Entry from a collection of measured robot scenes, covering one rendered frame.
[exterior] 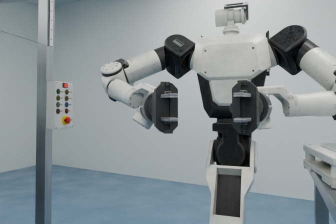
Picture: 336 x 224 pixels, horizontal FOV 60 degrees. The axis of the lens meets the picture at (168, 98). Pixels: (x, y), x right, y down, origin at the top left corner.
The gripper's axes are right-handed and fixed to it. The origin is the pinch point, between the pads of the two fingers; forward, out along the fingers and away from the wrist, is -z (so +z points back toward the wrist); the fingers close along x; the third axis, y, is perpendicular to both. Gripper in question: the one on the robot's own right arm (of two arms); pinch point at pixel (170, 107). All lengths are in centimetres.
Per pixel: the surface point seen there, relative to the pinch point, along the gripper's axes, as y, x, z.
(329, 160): -36.6, 12.3, -7.9
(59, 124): 36, 10, 105
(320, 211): -57, 35, 18
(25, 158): 132, 92, 487
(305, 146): -44.7, 11.9, 9.9
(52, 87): 39, -10, 102
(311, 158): -46.2, 15.3, 9.3
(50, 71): 41, -19, 107
